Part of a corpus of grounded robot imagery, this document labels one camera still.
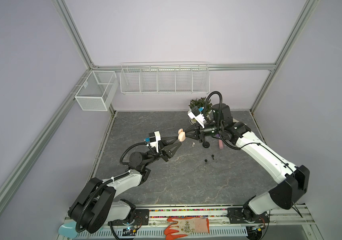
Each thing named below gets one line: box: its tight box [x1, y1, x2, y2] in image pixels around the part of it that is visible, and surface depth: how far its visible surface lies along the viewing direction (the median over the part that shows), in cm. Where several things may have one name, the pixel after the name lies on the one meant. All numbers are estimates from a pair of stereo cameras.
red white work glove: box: [164, 217, 210, 240], surface depth 71 cm
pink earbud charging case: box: [177, 128, 186, 142], surface depth 64 cm
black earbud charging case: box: [202, 141, 210, 148], surface depth 101 cm
